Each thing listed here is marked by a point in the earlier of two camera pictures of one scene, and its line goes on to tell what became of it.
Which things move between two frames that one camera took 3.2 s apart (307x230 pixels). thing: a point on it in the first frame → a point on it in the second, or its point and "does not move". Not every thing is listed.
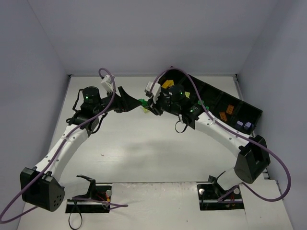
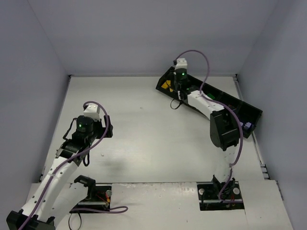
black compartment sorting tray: x=234 y=109 does not move
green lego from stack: x=144 y=103 → x=211 y=96
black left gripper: x=120 y=102 → x=107 y=129
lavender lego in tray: x=247 y=125 does not move
